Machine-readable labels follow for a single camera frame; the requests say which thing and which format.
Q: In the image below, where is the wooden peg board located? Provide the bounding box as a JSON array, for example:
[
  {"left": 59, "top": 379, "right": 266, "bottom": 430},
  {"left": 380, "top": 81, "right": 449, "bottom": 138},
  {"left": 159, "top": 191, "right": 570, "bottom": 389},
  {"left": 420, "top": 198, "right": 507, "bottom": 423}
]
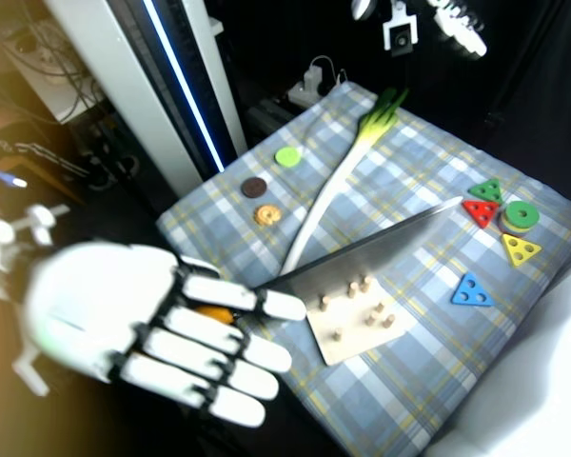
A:
[{"left": 305, "top": 274, "right": 418, "bottom": 367}]

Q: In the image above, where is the green cable with blue plug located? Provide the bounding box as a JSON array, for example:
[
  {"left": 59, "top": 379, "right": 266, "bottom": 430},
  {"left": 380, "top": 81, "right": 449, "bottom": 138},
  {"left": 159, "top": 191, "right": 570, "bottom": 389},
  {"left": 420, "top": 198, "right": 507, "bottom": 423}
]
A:
[{"left": 0, "top": 164, "right": 29, "bottom": 189}]

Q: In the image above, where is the white power adapter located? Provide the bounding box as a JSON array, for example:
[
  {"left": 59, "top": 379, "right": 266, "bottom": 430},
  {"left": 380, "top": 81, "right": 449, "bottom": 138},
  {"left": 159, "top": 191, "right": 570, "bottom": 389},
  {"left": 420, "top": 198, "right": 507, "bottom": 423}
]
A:
[{"left": 287, "top": 55, "right": 342, "bottom": 109}]

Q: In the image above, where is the yellow triangle block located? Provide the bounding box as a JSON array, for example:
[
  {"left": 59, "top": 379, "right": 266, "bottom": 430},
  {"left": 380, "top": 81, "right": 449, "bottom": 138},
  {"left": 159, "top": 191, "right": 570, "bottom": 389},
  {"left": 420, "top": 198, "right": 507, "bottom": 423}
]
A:
[{"left": 501, "top": 232, "right": 542, "bottom": 268}]

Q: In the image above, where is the green sandwich cookie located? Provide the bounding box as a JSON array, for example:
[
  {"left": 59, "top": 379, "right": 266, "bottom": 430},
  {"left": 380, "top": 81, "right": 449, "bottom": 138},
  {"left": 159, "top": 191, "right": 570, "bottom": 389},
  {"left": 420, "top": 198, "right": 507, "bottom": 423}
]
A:
[{"left": 274, "top": 146, "right": 302, "bottom": 168}]

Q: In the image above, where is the swirled butter cookie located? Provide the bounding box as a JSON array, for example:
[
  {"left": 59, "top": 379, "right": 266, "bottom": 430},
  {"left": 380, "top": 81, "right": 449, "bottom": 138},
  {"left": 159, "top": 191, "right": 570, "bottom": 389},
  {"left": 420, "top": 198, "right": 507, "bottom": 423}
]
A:
[{"left": 254, "top": 204, "right": 285, "bottom": 228}]

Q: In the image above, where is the blue triangle block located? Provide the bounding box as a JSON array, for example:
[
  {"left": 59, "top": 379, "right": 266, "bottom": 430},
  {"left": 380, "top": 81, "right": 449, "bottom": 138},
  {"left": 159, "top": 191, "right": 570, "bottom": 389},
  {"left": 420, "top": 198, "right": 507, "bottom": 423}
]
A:
[{"left": 450, "top": 272, "right": 496, "bottom": 308}]

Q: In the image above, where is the red triangle block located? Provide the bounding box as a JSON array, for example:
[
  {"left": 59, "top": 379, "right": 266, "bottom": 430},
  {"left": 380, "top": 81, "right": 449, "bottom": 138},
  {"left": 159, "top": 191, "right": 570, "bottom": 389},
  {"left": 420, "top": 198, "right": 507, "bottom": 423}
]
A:
[{"left": 462, "top": 199, "right": 500, "bottom": 229}]

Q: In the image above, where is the blue yellow plaid cloth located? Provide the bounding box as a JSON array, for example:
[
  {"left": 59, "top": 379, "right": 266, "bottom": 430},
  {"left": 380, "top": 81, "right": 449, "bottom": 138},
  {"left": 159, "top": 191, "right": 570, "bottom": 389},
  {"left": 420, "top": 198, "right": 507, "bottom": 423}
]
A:
[{"left": 156, "top": 80, "right": 571, "bottom": 457}]

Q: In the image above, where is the green white leek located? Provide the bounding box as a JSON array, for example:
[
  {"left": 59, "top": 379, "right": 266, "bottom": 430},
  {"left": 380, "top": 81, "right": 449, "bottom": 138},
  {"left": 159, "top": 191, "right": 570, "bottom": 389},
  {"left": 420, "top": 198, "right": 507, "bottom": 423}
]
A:
[{"left": 279, "top": 88, "right": 410, "bottom": 277}]

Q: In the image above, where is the white robot body column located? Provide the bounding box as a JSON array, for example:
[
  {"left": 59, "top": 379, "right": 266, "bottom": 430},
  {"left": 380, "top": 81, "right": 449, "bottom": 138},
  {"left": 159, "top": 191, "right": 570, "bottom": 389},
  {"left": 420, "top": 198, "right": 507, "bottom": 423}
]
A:
[{"left": 45, "top": 0, "right": 248, "bottom": 196}]

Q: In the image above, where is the stack of coloured rings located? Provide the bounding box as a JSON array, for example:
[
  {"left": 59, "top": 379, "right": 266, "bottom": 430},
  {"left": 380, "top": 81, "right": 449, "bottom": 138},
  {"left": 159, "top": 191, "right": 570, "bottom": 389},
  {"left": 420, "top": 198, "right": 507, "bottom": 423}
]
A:
[{"left": 498, "top": 200, "right": 541, "bottom": 237}]

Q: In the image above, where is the white box with cables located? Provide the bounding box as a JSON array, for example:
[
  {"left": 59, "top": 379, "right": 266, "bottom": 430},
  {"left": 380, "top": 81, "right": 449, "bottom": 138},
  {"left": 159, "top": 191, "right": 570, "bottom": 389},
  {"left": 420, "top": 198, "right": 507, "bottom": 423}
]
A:
[{"left": 4, "top": 13, "right": 101, "bottom": 125}]

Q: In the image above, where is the green triangle block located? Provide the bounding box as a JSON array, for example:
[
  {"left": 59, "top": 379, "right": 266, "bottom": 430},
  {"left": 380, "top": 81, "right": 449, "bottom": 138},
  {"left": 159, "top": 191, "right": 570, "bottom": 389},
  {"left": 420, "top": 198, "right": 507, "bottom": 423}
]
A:
[{"left": 468, "top": 178, "right": 504, "bottom": 205}]

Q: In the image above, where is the chocolate sandwich cookie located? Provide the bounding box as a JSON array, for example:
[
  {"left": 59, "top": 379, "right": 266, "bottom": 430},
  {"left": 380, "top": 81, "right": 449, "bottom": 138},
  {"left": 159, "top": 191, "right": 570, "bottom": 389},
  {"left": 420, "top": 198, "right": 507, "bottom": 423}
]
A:
[{"left": 241, "top": 176, "right": 268, "bottom": 198}]

